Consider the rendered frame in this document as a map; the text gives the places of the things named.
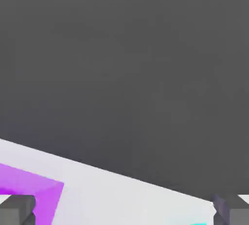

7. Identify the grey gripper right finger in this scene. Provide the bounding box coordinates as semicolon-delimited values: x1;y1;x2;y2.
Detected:
212;194;249;225

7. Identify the large purple box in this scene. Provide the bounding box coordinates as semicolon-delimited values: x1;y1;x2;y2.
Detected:
0;163;65;225

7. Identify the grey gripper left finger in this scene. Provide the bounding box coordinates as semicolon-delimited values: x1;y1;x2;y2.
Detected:
0;194;36;225

